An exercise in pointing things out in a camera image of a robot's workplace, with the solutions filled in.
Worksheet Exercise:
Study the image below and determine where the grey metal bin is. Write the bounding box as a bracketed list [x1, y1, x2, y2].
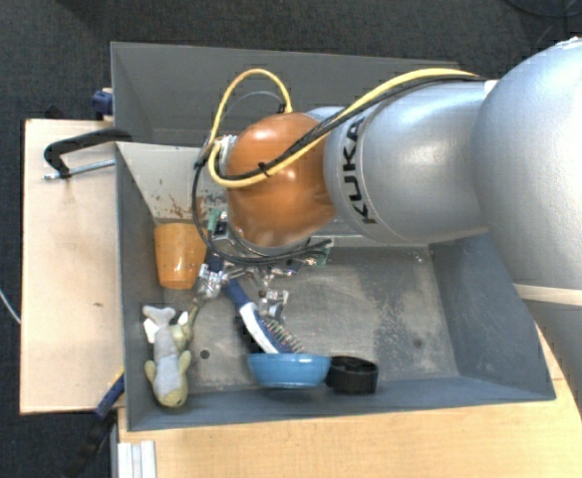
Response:
[110, 41, 557, 432]

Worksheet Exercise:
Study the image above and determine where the blue and white brush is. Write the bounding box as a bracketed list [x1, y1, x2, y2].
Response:
[209, 253, 307, 356]

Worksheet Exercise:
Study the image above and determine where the pale wood board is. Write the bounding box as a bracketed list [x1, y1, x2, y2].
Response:
[19, 119, 125, 415]

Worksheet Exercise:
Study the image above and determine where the white and yellow plush toy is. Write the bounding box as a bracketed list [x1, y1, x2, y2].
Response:
[142, 305, 195, 409]

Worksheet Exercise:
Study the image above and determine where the orange cup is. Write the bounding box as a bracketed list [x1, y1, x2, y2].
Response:
[152, 221, 209, 291]

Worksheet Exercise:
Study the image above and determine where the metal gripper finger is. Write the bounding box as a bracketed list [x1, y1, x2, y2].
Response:
[257, 288, 291, 325]
[186, 263, 229, 329]

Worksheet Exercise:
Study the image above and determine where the blue bowl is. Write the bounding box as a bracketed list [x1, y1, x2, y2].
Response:
[246, 352, 333, 390]

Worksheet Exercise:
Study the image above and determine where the black round lid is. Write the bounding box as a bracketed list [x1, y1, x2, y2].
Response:
[324, 356, 380, 395]

